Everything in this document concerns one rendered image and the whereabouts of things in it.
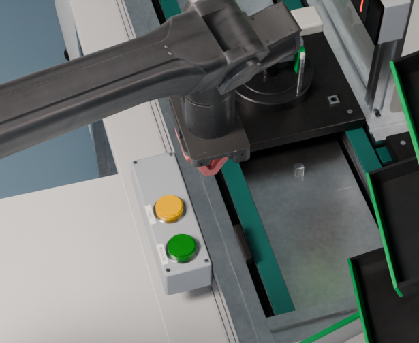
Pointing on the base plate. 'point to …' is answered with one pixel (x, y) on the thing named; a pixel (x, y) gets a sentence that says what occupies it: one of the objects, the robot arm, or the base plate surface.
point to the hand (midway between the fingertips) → (210, 169)
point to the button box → (155, 173)
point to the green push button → (182, 247)
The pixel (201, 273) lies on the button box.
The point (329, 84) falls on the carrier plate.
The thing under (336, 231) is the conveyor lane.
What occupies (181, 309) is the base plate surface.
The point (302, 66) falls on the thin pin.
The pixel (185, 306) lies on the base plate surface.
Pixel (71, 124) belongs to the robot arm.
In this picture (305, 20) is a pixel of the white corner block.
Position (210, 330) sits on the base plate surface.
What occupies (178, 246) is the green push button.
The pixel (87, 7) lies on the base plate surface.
